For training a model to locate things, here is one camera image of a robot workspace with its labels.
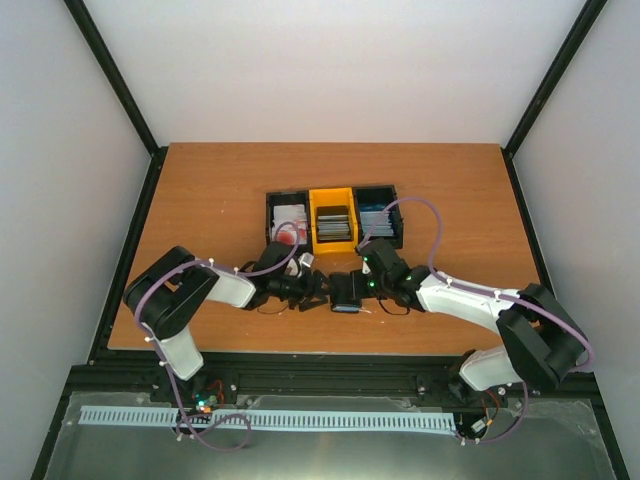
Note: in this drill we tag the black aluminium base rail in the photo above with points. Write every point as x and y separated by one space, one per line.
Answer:
423 380

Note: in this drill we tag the black leather card holder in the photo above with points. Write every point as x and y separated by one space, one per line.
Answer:
343 298

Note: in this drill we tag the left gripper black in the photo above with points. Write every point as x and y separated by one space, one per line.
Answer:
309 290

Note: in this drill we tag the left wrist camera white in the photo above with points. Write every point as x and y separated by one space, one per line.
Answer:
301 264

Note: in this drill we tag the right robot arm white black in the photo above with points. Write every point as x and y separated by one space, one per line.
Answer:
541 343

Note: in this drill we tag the black bin right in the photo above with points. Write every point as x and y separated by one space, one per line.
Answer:
380 194

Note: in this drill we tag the right black frame post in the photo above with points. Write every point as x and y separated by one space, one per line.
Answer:
585 20

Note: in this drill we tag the black frame post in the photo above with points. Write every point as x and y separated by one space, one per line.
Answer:
585 20
100 50

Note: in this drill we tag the blue card stack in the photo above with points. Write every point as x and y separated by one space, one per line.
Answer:
376 220

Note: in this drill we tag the yellow bin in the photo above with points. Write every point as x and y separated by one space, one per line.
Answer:
329 197

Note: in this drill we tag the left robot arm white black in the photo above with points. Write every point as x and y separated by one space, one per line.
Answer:
166 296

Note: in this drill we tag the light blue cable duct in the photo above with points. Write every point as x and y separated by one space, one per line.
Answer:
281 420

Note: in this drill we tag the black bin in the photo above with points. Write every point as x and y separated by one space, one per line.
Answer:
380 194
286 198

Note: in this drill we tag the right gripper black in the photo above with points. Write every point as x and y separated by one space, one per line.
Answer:
363 293

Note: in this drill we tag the dark card stack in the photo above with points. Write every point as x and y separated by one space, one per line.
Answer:
333 224

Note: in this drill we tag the left black frame post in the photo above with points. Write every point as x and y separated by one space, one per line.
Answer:
100 50

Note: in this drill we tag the black bin left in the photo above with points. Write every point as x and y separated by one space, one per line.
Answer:
286 198

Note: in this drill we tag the red white card stack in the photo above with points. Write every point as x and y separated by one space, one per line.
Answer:
289 224

